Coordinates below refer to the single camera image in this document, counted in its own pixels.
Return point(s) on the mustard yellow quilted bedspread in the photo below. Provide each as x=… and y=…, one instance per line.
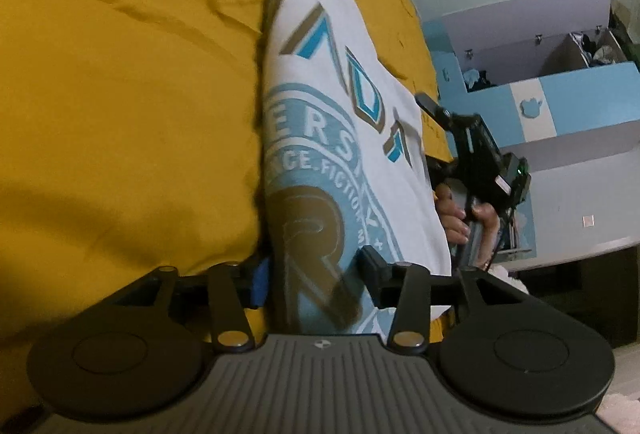
x=130, y=140

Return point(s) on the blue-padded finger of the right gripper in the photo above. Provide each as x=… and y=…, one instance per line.
x=430, y=106

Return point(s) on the person's right hand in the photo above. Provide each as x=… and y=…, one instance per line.
x=452, y=218

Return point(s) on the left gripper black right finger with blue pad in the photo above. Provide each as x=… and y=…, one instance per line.
x=411, y=290

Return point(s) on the white Nevada sweatshirt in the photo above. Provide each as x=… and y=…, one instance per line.
x=344, y=168

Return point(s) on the blue white storage cabinet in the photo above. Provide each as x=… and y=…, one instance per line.
x=553, y=86

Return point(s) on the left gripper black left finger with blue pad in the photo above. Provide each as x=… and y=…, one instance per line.
x=232, y=289

